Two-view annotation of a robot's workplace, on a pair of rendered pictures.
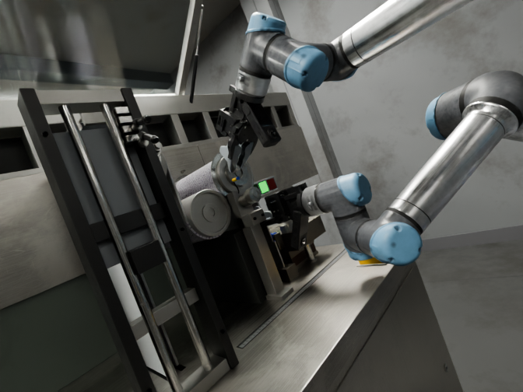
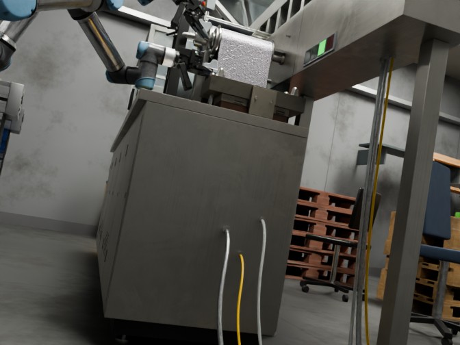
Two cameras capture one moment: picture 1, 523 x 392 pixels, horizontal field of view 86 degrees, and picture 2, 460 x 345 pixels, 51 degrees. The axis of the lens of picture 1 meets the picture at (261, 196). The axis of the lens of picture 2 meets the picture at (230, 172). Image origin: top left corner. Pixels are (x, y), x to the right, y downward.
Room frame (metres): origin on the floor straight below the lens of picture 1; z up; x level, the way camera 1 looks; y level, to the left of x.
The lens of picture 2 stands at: (1.93, -1.66, 0.52)
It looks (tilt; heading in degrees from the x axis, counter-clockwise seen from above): 5 degrees up; 119
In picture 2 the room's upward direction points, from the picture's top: 10 degrees clockwise
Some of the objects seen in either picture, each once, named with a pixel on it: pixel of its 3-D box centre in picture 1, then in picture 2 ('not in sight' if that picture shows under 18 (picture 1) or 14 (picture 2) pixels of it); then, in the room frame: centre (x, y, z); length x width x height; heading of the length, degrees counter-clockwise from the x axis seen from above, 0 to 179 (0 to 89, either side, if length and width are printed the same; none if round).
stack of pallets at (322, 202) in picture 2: not in sight; (298, 232); (0.16, 3.27, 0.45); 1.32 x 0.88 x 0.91; 51
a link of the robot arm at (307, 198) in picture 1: (315, 200); (169, 57); (0.70, -0.12, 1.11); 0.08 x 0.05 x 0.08; 135
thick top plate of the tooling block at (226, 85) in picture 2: (268, 239); (252, 97); (1.04, 0.03, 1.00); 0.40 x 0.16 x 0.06; 45
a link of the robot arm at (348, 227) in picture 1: (360, 234); (142, 76); (0.63, -0.18, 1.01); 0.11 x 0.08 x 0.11; 5
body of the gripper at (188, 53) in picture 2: (291, 204); (188, 61); (0.76, -0.07, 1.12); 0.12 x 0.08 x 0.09; 45
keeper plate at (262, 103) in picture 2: not in sight; (262, 103); (1.11, -0.02, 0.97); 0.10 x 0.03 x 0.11; 45
